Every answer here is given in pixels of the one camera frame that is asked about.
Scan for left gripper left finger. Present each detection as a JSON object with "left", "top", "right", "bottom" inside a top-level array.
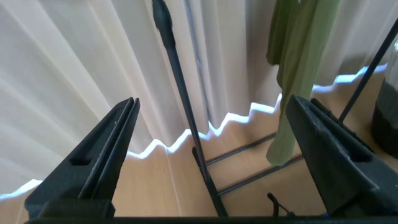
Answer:
[{"left": 24, "top": 96, "right": 141, "bottom": 218}]

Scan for beige curtain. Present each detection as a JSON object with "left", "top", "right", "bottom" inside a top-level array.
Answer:
[{"left": 0, "top": 0, "right": 398, "bottom": 200}]

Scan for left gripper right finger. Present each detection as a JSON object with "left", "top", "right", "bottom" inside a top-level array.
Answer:
[{"left": 285, "top": 95, "right": 398, "bottom": 217}]

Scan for black clothes rack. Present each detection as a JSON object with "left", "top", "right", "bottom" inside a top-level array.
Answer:
[{"left": 151, "top": 0, "right": 398, "bottom": 218}]

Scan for green long-sleeved shirt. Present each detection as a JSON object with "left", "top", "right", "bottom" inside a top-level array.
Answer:
[{"left": 266, "top": 0, "right": 341, "bottom": 167}]

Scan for black cable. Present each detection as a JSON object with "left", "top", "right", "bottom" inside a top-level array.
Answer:
[{"left": 266, "top": 192, "right": 296, "bottom": 218}]

